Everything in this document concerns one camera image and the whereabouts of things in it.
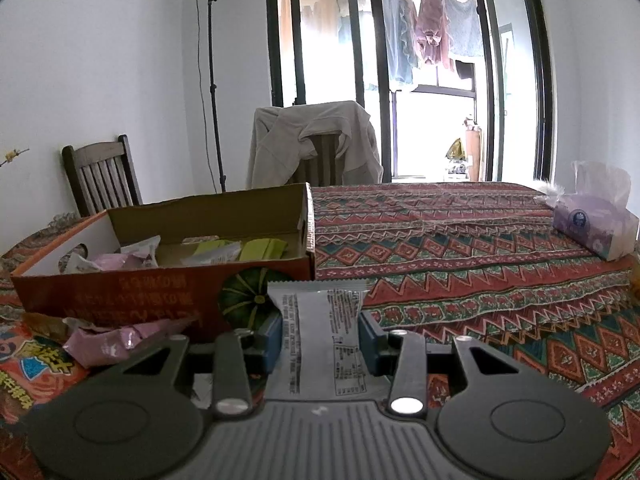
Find beige hanging garment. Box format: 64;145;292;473
280;0;341;36

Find pink snack packet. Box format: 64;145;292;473
62;317;201;368

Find yellow flower branches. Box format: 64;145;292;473
0;147;31;168

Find purple tissue pack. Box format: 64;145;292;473
552;160;640;261

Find light blue hanging garment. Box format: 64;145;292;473
442;0;486;58

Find dark wooden slatted chair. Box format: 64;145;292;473
61;134;143;218

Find orange cylinder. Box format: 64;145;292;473
462;119;483;181

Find large orange snack bag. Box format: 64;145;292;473
0;325;96;413

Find pale pink packet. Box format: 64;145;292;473
90;252;151;272

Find blue denim hanging garment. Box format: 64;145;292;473
380;0;421;86

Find black light stand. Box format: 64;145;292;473
192;0;228;193

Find dark hanging cloth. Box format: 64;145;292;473
454;60;476;92

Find brown snack packet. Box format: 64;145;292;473
22;312;71;341

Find beige jacket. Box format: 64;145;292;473
246;101;385;188

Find orange cardboard box pumpkin print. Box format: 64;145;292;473
10;182;316;343

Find grey hanging garment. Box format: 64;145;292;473
337;0;371;41

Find wooden chair under jacket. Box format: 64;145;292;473
300;132;346;186

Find white printed snack packet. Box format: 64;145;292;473
267;282;370;402

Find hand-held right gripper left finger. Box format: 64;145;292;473
110;316;282;418

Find maroon hanging shirt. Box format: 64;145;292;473
414;0;457;71

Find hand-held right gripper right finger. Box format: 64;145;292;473
360;310;528;418

